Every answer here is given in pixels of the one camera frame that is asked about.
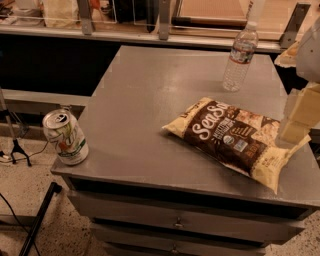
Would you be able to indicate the black tripod stand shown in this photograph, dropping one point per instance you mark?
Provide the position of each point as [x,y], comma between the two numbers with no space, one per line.
[16,147]

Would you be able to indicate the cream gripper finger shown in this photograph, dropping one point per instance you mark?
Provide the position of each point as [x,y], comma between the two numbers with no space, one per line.
[306,111]
[288,129]

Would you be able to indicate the top grey drawer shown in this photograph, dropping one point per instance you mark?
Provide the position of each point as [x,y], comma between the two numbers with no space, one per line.
[185,218]

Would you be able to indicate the grey metal bracket right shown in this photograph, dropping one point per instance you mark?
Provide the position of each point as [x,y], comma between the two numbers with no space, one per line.
[297,17]

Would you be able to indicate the wooden board on shelf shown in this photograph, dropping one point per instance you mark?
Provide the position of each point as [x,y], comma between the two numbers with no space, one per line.
[225,14]

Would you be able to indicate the brown sea salt chip bag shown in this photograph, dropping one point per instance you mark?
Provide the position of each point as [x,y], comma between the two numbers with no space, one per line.
[239,139]

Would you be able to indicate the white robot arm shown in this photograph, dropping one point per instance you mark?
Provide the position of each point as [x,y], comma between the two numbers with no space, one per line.
[308,57]

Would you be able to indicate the grey metal post left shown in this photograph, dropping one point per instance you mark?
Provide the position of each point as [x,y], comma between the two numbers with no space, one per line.
[85,16]

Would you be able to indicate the clear plastic water bottle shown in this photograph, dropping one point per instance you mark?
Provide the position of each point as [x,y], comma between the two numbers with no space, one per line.
[241,54]

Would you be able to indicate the grey drawer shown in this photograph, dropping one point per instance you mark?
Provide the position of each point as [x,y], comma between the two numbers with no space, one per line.
[143,241]
[185,218]

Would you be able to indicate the grey drawer cabinet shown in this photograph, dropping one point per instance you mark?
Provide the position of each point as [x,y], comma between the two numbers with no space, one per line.
[131,154]

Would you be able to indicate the grey metal post middle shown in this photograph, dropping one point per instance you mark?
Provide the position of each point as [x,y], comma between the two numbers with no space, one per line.
[164,19]

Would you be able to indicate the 7up soda can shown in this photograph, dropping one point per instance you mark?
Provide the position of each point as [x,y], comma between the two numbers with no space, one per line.
[62,130]

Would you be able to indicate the black metal leg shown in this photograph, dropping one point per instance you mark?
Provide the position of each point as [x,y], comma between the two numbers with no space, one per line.
[54,188]

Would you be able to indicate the grey metal post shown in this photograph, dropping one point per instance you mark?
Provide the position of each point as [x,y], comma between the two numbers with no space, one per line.
[164,19]
[85,16]

